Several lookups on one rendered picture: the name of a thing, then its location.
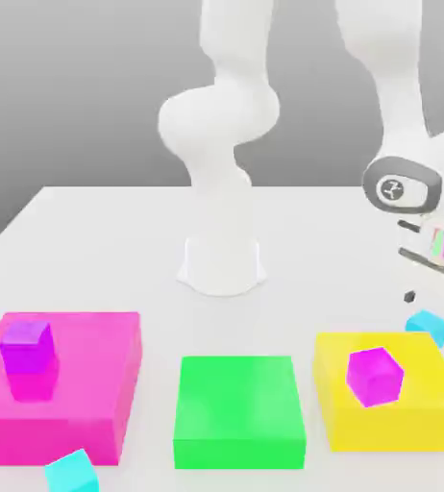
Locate small magenta cube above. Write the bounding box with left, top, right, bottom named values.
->
left=345, top=346, right=406, bottom=409

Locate small pink cube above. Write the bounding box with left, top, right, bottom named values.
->
left=7, top=355, right=61, bottom=404

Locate large pink box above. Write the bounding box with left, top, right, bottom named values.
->
left=0, top=310, right=145, bottom=467

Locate small purple cube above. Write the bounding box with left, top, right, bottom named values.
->
left=0, top=320, right=57, bottom=377

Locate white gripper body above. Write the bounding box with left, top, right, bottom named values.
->
left=396, top=246, right=444, bottom=306

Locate small cyan cube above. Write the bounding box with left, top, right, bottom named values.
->
left=405, top=308, right=444, bottom=350
left=43, top=448, right=101, bottom=492

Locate large green box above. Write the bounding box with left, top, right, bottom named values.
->
left=172, top=355, right=308, bottom=471

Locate large yellow box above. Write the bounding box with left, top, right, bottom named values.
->
left=312, top=331, right=444, bottom=454

